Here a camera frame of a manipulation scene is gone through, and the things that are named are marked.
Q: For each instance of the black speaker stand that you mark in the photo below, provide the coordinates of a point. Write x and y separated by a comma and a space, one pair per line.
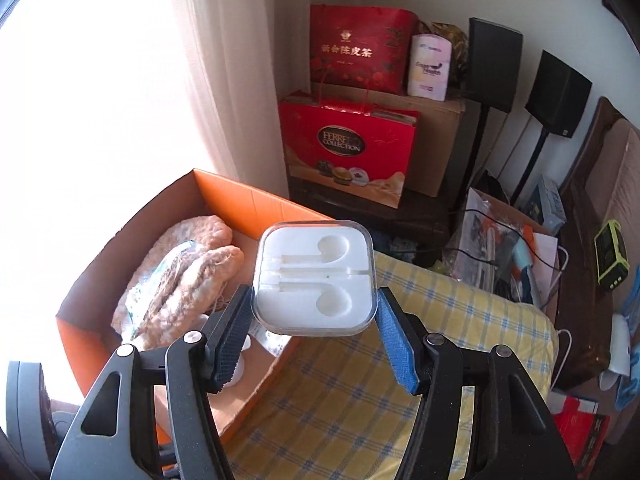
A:
475, 155
532, 160

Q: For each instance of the white plastic device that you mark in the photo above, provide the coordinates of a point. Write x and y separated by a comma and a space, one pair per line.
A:
617, 350

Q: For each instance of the brown cardboard carton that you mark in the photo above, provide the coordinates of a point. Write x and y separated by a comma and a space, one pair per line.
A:
440, 140

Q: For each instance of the orange cardboard box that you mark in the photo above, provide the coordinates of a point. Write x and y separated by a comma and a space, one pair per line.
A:
225, 195

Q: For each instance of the light blue plastic item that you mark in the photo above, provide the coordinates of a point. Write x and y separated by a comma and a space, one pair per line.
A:
627, 390

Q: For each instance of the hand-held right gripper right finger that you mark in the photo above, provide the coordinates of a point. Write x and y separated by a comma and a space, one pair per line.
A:
396, 340

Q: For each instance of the white tissue pack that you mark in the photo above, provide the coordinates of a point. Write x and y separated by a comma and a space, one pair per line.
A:
430, 67

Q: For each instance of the clear bag of dried herbs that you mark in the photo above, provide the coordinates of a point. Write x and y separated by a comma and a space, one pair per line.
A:
165, 280

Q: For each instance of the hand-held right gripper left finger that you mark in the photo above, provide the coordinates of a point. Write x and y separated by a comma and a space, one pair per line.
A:
234, 335

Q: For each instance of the red chocolate gift bag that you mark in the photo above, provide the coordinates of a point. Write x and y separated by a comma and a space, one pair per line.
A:
345, 145

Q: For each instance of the teal plastic item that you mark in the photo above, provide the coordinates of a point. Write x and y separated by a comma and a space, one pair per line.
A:
521, 255

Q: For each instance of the white curtain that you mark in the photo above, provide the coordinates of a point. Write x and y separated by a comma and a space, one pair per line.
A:
235, 85

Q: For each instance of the black speaker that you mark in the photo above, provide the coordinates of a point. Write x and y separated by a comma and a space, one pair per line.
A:
495, 65
557, 95

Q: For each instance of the green black small radio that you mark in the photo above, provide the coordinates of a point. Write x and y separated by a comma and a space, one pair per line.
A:
612, 255

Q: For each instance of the clear plastic bag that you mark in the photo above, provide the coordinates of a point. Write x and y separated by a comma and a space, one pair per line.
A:
480, 240

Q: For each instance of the red gold-print gift bag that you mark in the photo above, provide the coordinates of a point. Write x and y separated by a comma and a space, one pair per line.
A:
360, 50

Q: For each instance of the dark wooden low cabinet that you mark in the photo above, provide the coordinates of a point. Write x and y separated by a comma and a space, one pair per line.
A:
360, 220

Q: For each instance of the white earphone case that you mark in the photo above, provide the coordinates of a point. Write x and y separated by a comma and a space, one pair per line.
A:
312, 280

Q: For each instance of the beige fluffy sock pair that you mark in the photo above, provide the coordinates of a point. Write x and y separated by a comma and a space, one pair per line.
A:
200, 232

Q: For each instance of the red box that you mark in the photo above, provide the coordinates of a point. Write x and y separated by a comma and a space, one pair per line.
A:
580, 430

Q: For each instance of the yellow plaid cloth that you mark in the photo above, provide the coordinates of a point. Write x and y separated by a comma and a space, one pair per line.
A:
475, 320

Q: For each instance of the blue box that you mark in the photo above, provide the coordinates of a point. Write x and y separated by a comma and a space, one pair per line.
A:
547, 205

